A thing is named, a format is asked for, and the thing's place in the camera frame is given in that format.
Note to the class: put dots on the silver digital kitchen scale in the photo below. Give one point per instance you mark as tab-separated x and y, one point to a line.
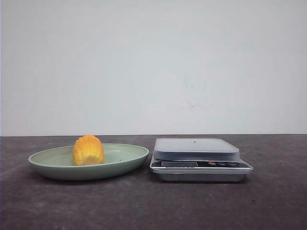
198	160

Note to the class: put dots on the pale green plate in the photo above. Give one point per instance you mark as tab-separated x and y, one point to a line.
57	163

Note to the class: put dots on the yellow corn cob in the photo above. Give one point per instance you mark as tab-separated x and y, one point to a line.
88	150

